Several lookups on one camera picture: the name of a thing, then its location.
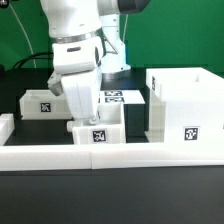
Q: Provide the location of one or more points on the white fiducial marker sheet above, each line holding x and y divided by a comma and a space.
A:
123, 96

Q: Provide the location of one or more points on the white front drawer tray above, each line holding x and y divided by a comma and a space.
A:
108, 128

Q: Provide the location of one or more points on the white drawer tray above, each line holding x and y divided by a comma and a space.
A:
43, 105
108, 128

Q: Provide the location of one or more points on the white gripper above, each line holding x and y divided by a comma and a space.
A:
78, 64

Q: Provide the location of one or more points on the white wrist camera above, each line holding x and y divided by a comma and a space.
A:
54, 84

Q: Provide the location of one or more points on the white rear drawer tray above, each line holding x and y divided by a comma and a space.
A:
43, 105

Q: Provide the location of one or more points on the white drawer cabinet box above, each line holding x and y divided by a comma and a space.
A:
185, 105

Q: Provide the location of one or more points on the white U-shaped fence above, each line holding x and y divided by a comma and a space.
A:
103, 156

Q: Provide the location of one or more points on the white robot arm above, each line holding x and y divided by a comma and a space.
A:
78, 20

